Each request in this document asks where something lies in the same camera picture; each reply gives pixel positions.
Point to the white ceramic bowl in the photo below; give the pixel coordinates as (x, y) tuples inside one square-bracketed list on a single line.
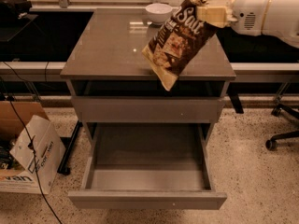
[(158, 13)]

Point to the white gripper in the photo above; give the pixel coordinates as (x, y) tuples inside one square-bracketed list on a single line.
[(248, 12)]

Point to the black bag on desk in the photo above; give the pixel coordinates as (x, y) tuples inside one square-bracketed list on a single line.
[(13, 10)]

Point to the brown chip bag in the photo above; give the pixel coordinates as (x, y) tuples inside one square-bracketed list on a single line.
[(177, 42)]

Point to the closed grey top drawer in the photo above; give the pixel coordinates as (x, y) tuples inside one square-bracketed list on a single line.
[(147, 110)]

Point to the black office chair base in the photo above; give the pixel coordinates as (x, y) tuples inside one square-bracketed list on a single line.
[(285, 128)]

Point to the black desk leg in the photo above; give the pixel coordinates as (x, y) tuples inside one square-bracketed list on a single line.
[(69, 143)]

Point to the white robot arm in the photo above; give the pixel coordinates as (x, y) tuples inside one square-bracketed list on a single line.
[(278, 18)]

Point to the grey drawer cabinet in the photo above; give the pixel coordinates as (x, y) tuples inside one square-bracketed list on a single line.
[(107, 62)]

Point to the white cardboard box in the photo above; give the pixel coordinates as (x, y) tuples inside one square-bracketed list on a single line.
[(34, 146)]

